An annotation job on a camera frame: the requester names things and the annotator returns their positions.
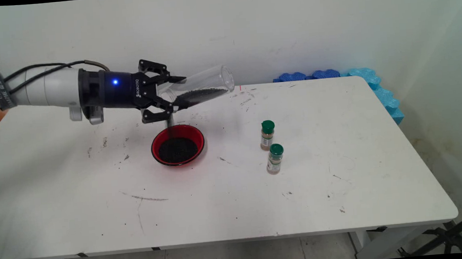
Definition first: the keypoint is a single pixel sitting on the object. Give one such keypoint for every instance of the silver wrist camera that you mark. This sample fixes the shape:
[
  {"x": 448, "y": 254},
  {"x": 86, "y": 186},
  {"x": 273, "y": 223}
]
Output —
[{"x": 93, "y": 114}]

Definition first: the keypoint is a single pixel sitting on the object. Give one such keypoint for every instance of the dark blue foam piece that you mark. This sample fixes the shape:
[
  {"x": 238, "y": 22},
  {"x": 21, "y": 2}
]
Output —
[
  {"x": 290, "y": 77},
  {"x": 326, "y": 73}
]

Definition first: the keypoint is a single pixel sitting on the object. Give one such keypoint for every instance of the light blue foam strip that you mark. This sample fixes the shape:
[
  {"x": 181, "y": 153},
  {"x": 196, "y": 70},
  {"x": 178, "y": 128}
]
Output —
[{"x": 378, "y": 88}]

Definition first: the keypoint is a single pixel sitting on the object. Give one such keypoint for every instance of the red plastic bowl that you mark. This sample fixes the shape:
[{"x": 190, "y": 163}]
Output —
[{"x": 157, "y": 144}]

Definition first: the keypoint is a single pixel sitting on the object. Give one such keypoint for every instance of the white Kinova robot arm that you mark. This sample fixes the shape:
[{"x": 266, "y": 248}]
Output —
[{"x": 53, "y": 91}]

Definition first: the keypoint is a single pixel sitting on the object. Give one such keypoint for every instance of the white table leg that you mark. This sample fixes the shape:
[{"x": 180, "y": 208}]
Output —
[{"x": 369, "y": 243}]

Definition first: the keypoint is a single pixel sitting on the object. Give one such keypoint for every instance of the green-capped spice bottle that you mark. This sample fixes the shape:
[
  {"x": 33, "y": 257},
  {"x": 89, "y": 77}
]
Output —
[
  {"x": 275, "y": 161},
  {"x": 267, "y": 137}
]

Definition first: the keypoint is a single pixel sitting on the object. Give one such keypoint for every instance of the black tripod stand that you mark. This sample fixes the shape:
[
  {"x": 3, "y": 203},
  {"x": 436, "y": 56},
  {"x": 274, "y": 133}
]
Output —
[{"x": 450, "y": 236}]

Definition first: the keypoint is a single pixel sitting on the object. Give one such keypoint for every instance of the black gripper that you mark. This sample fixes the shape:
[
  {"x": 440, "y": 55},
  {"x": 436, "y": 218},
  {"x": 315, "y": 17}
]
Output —
[{"x": 118, "y": 88}]

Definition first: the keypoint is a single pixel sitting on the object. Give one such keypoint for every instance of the black seeds heap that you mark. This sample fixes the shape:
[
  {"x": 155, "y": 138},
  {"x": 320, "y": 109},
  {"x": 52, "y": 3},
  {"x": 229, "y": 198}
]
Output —
[
  {"x": 204, "y": 94},
  {"x": 178, "y": 150}
]

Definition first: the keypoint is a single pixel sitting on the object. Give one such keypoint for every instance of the clear plastic jar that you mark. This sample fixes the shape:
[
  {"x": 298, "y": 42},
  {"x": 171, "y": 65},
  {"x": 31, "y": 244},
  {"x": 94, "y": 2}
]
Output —
[{"x": 207, "y": 80}]

